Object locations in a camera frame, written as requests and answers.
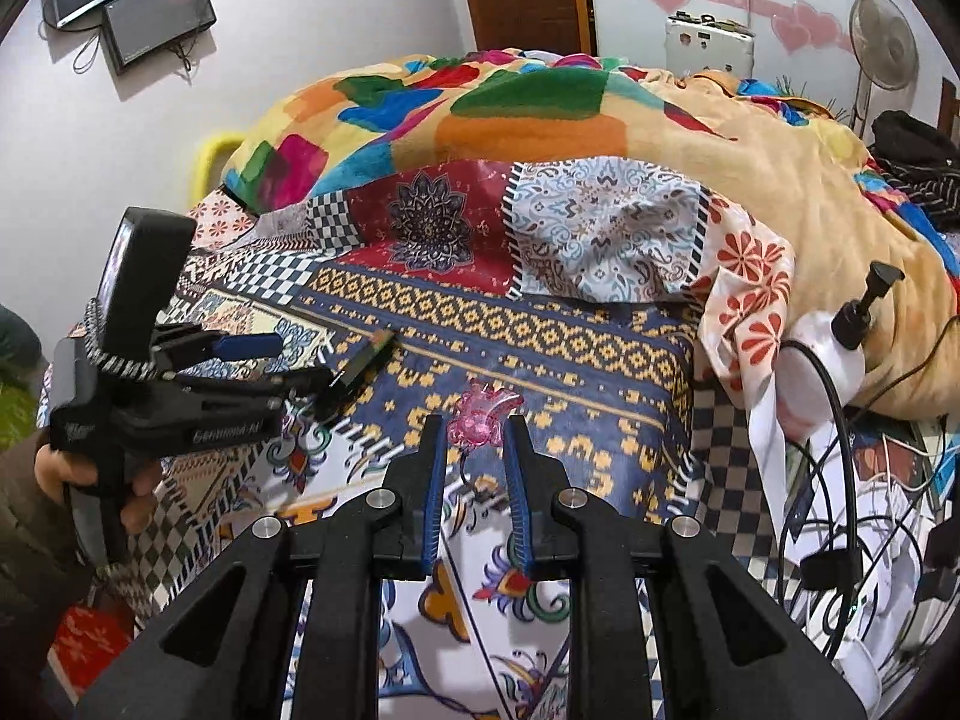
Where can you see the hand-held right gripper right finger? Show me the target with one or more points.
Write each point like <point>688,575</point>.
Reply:
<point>520,510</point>

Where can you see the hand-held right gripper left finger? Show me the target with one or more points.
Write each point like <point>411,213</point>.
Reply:
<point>433,510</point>

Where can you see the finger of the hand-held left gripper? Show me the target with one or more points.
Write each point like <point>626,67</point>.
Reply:
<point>247,345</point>
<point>292,382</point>

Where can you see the pink plastic flower clip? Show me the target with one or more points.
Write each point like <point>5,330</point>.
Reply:
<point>480,420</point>

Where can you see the person's left forearm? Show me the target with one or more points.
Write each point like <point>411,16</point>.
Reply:
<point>30,555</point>

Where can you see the person's left hand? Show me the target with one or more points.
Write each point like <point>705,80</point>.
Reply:
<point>139,499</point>

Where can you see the green cloth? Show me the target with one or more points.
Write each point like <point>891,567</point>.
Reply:
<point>15,375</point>

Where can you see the patchwork print bed sheet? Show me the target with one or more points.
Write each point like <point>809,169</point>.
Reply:
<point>525,330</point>

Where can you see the yellow plastic chair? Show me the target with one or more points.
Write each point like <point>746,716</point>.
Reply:
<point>206,161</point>

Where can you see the red patterned mat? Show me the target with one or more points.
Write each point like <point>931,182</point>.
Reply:
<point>94,645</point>

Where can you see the patterned pillow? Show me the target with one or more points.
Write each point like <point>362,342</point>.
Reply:
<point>570,225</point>

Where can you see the black power adapter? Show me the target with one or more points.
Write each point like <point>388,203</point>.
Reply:
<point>823,571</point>

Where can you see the orange floral white cloth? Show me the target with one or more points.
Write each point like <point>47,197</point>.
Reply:
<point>750,277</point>

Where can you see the white pump bottle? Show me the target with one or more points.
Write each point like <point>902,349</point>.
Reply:
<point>821,360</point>

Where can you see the small black screen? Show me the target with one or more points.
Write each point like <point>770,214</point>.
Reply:
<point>157,15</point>

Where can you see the colourful fleece blanket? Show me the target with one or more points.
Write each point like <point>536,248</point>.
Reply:
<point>540,112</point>

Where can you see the white box appliance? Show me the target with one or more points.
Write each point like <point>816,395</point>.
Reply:
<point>709,45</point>

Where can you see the dark clothing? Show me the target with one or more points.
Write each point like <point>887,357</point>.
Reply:
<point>919,157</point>

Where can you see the standing fan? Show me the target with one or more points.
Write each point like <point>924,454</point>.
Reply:
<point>881,37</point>

